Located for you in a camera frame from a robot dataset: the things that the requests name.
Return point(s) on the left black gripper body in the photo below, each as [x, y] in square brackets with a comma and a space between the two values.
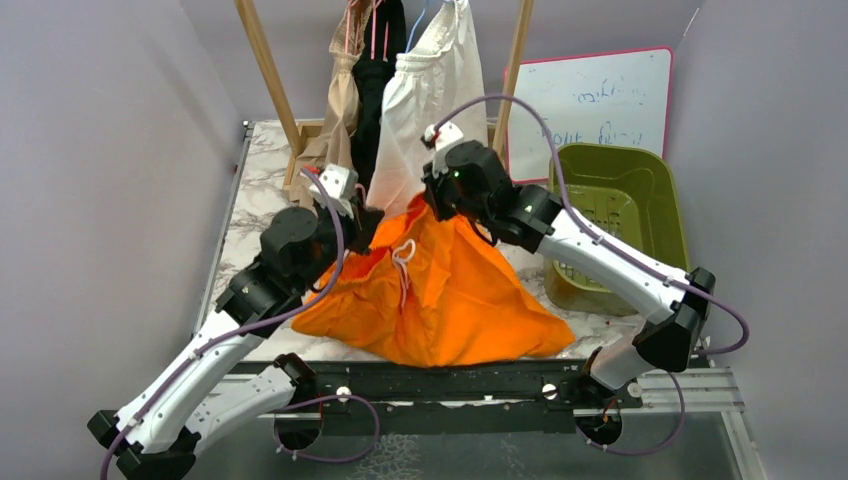
[353, 231]

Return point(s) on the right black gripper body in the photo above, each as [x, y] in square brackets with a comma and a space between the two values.
[446, 199]

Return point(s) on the orange shorts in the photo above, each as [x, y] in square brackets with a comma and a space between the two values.
[432, 294]

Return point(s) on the olive green plastic bin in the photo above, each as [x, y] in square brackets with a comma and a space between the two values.
[629, 193]

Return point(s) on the pink framed whiteboard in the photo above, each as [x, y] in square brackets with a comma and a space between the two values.
[614, 98]

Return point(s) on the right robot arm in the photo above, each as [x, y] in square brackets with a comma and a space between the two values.
[672, 302]

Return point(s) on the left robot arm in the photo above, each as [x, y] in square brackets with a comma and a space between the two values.
[161, 433]

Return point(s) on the beige shorts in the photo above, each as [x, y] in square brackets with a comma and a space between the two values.
[332, 144]

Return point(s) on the white shorts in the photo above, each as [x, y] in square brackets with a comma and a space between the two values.
[441, 72]

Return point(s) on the black shorts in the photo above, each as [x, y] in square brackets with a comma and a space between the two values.
[371, 78]

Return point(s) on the pink hanger of black shorts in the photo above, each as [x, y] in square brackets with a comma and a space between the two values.
[379, 34]

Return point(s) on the wooden clothes rack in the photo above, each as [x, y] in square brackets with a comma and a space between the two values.
[254, 31]

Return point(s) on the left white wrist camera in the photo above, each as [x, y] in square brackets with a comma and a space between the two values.
[340, 185]

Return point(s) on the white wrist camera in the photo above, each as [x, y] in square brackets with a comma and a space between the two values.
[441, 140]
[340, 185]

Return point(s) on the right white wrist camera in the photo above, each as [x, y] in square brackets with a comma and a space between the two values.
[441, 140]

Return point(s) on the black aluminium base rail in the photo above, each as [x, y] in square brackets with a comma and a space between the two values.
[522, 396]

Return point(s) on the blue wire hanger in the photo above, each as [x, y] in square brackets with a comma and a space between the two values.
[417, 26]

